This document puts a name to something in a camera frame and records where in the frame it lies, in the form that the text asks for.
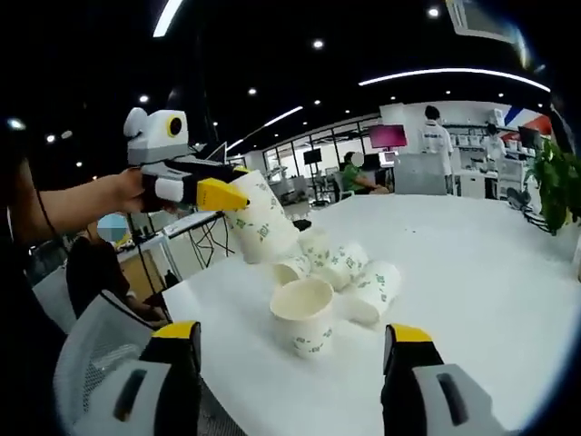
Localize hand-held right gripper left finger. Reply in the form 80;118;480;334
102;320;203;436

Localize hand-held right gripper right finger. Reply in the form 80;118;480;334
379;322;508;436

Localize person's left hand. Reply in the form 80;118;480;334
110;167;146;215

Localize white desk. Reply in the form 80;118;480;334
115;211;231;296

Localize short ceiling light strip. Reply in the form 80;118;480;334
262;106;304;128

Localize black screen on stand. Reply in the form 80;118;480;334
302;149;322;205

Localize grey mesh office chair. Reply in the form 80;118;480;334
53;290;219;436

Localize white table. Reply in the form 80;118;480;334
161;193;581;436

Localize long ceiling light strip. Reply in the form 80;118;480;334
153;0;182;38

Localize group of round ceiling downlights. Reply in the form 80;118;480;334
44;6;505;169

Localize pink screen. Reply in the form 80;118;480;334
368;124;408;150

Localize white cabinet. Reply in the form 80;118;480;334
453;174;487;199

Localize black round device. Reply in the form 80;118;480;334
506;188;530;213

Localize white mesh office chair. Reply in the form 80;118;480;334
497;158;527;194

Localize white storage shelf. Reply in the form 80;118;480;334
447;122;518;160

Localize curved ceiling light strip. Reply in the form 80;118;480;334
358;67;551;94

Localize green potted plant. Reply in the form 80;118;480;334
526;138;581;236

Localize black desk monitor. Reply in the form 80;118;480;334
519;125;544;149

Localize ceiling air conditioner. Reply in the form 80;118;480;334
447;0;518;45

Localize black cable bundle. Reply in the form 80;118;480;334
521;203;550;226

